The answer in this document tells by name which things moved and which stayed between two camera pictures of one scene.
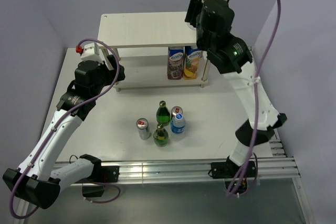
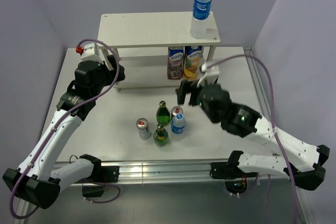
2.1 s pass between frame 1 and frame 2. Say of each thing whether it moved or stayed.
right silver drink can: stayed
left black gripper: stayed
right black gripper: moved
